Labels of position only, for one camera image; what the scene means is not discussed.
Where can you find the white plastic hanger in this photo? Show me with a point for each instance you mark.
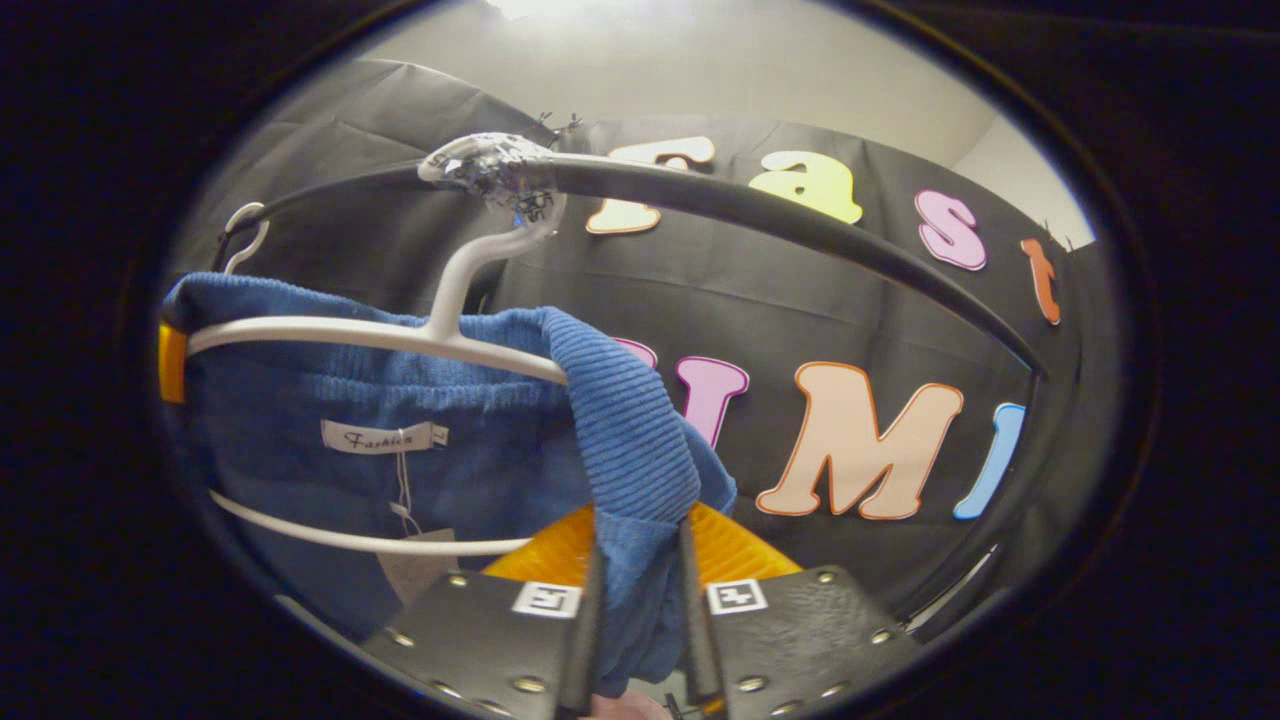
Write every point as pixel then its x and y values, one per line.
pixel 262 232
pixel 400 337

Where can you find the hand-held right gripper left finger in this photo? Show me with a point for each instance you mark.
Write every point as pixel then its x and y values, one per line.
pixel 582 660

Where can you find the black clothes rail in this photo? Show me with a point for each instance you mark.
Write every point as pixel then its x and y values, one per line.
pixel 800 225

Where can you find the pink laundry hamper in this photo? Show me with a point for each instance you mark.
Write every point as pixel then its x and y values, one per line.
pixel 630 707

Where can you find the black backdrop cloth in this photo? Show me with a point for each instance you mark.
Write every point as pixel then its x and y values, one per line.
pixel 780 320

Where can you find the blue shirt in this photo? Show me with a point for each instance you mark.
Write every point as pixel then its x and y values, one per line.
pixel 480 450

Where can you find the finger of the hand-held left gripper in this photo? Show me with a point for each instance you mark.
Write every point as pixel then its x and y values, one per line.
pixel 172 360

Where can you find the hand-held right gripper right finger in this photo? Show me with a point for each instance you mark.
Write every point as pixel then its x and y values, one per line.
pixel 700 650

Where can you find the clear tape wad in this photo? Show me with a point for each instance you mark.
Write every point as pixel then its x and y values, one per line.
pixel 500 170

